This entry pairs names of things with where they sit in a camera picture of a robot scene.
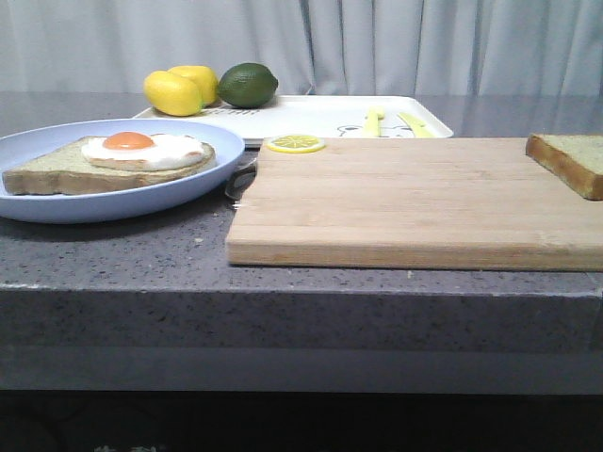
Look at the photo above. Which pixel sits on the bread slice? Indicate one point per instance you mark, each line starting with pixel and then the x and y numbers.
pixel 66 171
pixel 575 159

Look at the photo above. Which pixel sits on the yellow plastic knife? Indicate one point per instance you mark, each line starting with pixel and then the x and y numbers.
pixel 416 125

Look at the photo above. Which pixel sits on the white curtain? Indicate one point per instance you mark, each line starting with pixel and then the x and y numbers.
pixel 313 47

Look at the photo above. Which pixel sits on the light blue round plate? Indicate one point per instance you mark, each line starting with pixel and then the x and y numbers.
pixel 65 209

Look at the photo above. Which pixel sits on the yellow lemon slice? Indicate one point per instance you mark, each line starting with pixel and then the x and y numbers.
pixel 295 143

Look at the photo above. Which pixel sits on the fried egg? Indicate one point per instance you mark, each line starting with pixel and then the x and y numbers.
pixel 135 151

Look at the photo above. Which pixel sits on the front yellow lemon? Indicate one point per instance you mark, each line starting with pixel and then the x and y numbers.
pixel 172 94

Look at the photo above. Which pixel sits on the yellow plastic fork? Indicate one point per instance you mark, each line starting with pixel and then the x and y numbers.
pixel 372 125

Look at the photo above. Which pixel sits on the metal cutting board handle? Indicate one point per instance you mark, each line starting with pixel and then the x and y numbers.
pixel 239 182

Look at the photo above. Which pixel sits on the green lime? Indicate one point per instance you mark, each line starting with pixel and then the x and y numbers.
pixel 247 85

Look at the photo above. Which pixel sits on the rear yellow lemon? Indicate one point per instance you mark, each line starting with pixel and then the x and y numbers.
pixel 204 78

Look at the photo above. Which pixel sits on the white rectangular tray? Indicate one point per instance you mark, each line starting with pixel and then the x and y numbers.
pixel 319 115

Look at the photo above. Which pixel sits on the wooden cutting board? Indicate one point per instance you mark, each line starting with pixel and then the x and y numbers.
pixel 434 203

